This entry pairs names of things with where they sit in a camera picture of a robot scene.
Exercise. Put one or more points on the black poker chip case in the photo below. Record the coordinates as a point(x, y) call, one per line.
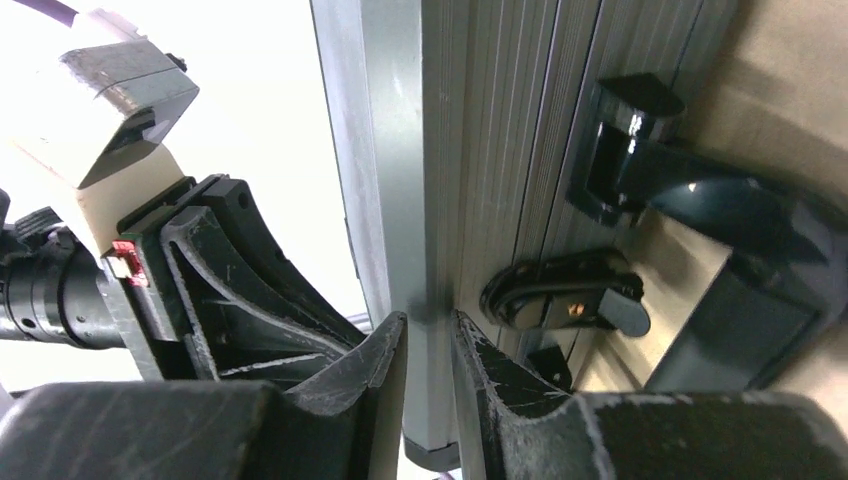
point(521, 162)

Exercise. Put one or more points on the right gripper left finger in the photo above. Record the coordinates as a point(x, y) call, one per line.
point(341, 423)

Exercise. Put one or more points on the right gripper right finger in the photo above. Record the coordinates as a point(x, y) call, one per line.
point(515, 425)

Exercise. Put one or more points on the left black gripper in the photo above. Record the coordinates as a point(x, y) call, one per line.
point(205, 291)

